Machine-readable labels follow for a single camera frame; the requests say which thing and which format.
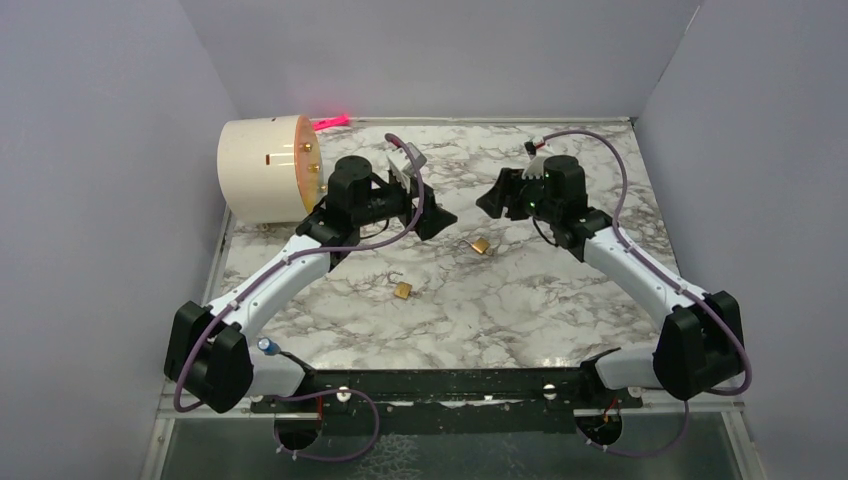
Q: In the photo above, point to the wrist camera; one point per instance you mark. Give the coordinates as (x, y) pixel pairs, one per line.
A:
(403, 169)
(535, 169)

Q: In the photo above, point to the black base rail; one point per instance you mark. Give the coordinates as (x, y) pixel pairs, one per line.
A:
(452, 401)

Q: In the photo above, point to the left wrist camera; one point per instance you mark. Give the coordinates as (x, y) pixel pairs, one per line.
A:
(403, 169)

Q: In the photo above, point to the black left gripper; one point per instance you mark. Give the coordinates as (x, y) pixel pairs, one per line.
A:
(433, 218)

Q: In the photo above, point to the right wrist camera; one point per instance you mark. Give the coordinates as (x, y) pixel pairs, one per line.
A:
(535, 169)

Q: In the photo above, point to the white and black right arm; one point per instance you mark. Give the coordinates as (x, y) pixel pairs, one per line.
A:
(701, 341)

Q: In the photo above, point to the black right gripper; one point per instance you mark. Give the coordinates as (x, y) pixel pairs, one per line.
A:
(506, 193)

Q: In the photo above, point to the pink marker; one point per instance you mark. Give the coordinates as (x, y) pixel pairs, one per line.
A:
(334, 122)

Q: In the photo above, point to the cream cylindrical container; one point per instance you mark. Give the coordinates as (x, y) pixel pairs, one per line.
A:
(270, 170)

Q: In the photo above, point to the brass padlock with key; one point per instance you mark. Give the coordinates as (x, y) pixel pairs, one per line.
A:
(481, 246)

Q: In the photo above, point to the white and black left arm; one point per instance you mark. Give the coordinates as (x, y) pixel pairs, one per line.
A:
(212, 351)

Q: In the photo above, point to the small brass padlock centre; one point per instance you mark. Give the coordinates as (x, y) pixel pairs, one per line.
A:
(402, 289)

